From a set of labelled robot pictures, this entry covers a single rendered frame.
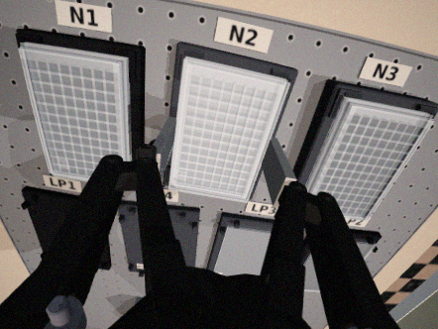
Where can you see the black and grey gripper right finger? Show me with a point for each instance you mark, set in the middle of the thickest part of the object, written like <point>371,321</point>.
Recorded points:
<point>349,294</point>

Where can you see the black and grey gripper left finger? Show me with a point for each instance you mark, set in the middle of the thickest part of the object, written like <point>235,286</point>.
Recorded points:
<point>53,295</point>

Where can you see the grey perforated base plate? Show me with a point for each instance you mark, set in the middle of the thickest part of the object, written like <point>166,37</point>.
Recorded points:
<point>317,53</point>

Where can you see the white name plate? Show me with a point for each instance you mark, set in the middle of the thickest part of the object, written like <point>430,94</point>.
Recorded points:
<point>384,71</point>
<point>171,195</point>
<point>260,208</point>
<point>62,183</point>
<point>358,223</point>
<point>243,35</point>
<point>84,16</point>

